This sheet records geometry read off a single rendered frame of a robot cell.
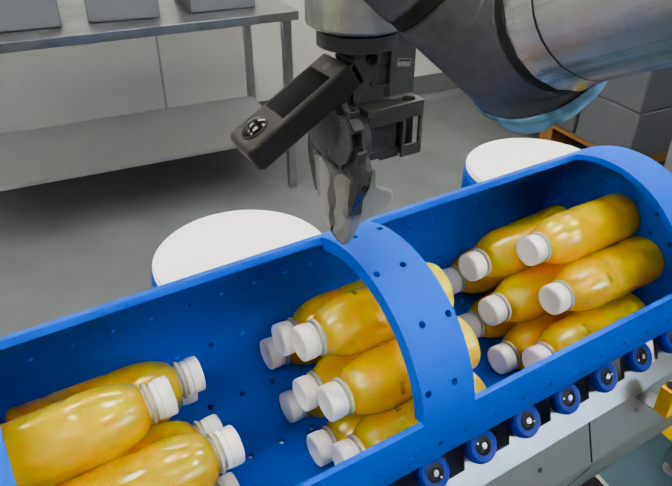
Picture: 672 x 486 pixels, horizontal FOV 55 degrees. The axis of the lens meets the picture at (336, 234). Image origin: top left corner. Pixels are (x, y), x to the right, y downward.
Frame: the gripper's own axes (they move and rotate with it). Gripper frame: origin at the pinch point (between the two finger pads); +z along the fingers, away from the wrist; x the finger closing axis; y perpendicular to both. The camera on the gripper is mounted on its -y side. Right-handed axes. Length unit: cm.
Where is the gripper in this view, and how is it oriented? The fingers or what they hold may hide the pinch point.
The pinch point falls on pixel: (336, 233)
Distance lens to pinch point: 64.4
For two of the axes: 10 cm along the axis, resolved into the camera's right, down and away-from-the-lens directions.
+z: 0.0, 8.5, 5.3
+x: -5.2, -4.5, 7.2
